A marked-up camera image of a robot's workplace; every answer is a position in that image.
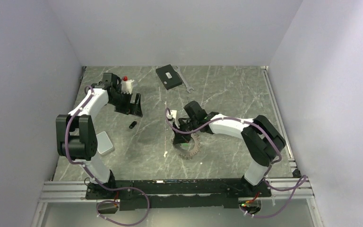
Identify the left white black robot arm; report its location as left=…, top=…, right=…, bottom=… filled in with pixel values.
left=55, top=73, right=143, bottom=199

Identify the black rectangular box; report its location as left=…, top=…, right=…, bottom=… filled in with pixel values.
left=156, top=64, right=182, bottom=90

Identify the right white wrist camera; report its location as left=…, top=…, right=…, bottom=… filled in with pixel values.
left=165, top=110, right=179, bottom=128

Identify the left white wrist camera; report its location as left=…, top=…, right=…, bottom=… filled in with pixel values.
left=121, top=76, right=136, bottom=95

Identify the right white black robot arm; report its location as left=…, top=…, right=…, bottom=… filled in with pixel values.
left=165, top=101, right=286, bottom=196

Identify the silver open-end wrench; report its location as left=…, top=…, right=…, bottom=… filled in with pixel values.
left=173, top=66, right=195, bottom=93

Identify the metal disc with keyrings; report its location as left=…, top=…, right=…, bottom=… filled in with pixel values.
left=174, top=133, right=200, bottom=159

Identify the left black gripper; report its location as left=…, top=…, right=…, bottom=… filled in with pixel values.
left=109, top=91, right=143, bottom=117

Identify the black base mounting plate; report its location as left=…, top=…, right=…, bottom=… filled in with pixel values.
left=85, top=178, right=271, bottom=211

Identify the purple cable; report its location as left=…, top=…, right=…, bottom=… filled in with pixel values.
left=64, top=85, right=151, bottom=227
left=164, top=107, right=309, bottom=219

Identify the aluminium extrusion rail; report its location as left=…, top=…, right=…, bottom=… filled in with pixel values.
left=39, top=178, right=315, bottom=202

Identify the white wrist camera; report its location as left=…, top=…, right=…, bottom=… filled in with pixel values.
left=165, top=110, right=179, bottom=128
left=121, top=76, right=136, bottom=95

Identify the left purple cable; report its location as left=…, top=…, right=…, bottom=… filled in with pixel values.
left=64, top=85, right=151, bottom=227

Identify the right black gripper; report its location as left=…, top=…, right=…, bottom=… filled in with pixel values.
left=172, top=118, right=199, bottom=145

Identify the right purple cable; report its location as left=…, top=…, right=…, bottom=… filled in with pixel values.
left=164, top=107, right=309, bottom=219

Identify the grey white rectangular box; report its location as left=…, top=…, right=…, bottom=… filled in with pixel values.
left=96, top=131, right=114, bottom=156

